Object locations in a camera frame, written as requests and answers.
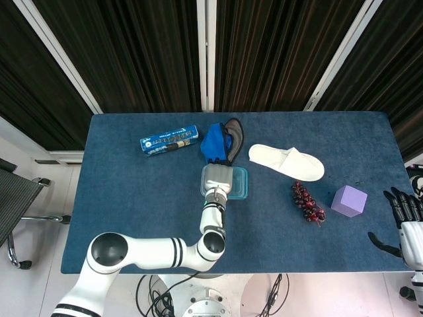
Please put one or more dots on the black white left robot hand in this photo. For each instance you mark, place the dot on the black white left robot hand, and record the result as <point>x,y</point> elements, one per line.
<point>218,178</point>

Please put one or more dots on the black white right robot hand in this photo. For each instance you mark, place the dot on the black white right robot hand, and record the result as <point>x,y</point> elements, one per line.
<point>413,237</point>

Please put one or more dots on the teal container lid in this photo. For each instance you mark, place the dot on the teal container lid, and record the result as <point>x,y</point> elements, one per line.
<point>240,183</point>

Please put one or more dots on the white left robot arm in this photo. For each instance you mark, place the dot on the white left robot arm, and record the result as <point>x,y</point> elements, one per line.
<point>148,251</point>

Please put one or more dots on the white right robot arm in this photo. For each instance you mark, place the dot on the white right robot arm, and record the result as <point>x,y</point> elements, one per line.
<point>417,280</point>

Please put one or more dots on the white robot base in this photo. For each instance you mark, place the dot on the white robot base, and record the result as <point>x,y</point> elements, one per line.
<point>206,297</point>

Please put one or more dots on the blue snack package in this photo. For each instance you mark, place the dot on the blue snack package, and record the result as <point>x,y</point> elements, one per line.
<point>168,140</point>

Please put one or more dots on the blue grey cloth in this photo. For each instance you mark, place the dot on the blue grey cloth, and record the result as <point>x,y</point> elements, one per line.
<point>215,145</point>

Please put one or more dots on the black white patterned object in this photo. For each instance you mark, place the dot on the black white patterned object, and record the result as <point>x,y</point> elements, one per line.
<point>417,185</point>

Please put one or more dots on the white slipper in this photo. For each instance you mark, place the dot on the white slipper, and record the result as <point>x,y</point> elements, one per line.
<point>287,163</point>

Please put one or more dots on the purple foam cube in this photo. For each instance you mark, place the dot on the purple foam cube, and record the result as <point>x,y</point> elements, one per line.
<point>348,201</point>

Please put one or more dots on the blue table mat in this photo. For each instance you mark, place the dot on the blue table mat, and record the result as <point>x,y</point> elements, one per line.
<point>281,241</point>

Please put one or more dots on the dark red grape bunch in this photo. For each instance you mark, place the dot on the dark red grape bunch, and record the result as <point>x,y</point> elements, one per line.
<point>307,204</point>

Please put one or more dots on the dark brown curtain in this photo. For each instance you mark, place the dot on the dark brown curtain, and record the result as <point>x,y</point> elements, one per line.
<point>138,49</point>

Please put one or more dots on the black mesh office chair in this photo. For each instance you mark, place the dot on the black mesh office chair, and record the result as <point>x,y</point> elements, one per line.
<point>16,191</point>

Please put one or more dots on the white frame post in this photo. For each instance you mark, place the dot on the white frame post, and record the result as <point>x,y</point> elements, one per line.
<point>206,49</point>
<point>343,49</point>
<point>59,49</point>

